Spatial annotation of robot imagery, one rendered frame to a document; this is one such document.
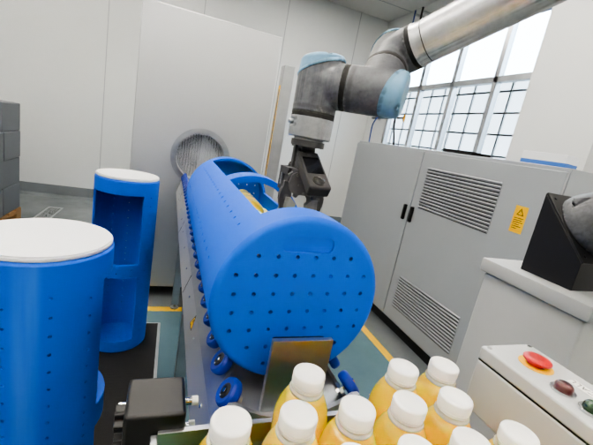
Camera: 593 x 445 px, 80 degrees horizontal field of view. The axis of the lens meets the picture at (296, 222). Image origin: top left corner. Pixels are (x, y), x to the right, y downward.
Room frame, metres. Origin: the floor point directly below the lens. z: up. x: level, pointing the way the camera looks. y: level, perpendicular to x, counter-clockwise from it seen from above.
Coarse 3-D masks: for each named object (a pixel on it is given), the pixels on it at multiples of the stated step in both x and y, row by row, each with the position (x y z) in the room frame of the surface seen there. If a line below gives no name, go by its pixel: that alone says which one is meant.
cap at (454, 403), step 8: (440, 392) 0.38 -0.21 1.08; (448, 392) 0.39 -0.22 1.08; (456, 392) 0.39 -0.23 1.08; (440, 400) 0.38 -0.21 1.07; (448, 400) 0.37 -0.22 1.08; (456, 400) 0.37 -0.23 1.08; (464, 400) 0.38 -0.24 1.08; (440, 408) 0.37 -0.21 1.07; (448, 408) 0.37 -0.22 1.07; (456, 408) 0.36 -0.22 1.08; (464, 408) 0.36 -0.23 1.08; (472, 408) 0.37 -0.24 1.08; (448, 416) 0.37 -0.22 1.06; (456, 416) 0.36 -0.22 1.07; (464, 416) 0.36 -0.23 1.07
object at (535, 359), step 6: (522, 354) 0.47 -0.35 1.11; (528, 354) 0.46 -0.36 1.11; (534, 354) 0.47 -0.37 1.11; (528, 360) 0.45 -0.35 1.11; (534, 360) 0.45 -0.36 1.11; (540, 360) 0.45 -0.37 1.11; (546, 360) 0.45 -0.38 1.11; (534, 366) 0.45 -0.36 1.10; (540, 366) 0.44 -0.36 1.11; (546, 366) 0.44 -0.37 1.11
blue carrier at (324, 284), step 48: (192, 192) 1.06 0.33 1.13; (240, 192) 0.73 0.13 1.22; (240, 240) 0.50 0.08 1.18; (288, 240) 0.52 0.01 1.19; (336, 240) 0.55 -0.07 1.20; (240, 288) 0.49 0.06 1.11; (288, 288) 0.52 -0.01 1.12; (336, 288) 0.55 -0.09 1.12; (240, 336) 0.50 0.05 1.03; (336, 336) 0.56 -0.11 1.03
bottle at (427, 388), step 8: (424, 376) 0.45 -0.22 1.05; (416, 384) 0.45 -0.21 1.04; (424, 384) 0.44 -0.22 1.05; (432, 384) 0.44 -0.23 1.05; (440, 384) 0.43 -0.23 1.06; (448, 384) 0.43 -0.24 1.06; (424, 392) 0.43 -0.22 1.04; (432, 392) 0.43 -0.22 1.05; (424, 400) 0.43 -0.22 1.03; (432, 400) 0.42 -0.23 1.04
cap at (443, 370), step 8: (432, 360) 0.45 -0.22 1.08; (440, 360) 0.46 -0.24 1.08; (448, 360) 0.46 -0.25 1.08; (432, 368) 0.44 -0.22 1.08; (440, 368) 0.44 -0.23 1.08; (448, 368) 0.44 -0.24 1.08; (456, 368) 0.44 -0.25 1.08; (432, 376) 0.44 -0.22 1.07; (440, 376) 0.43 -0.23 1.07; (448, 376) 0.43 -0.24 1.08; (456, 376) 0.43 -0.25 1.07
